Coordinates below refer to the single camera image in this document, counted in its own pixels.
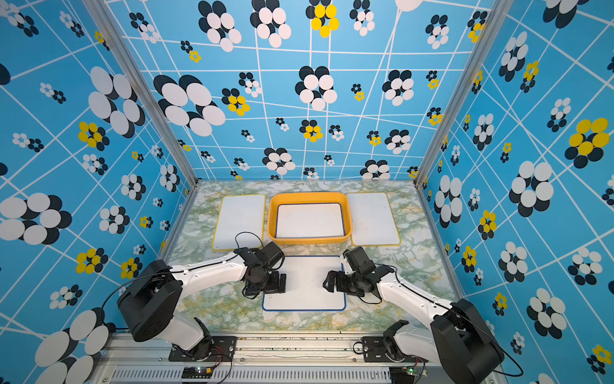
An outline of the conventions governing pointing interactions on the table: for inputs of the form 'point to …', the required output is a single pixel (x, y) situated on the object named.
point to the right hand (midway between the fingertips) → (337, 286)
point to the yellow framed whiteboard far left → (240, 222)
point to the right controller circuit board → (402, 374)
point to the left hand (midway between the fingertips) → (280, 290)
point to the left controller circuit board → (197, 372)
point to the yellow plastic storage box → (278, 198)
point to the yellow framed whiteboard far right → (373, 223)
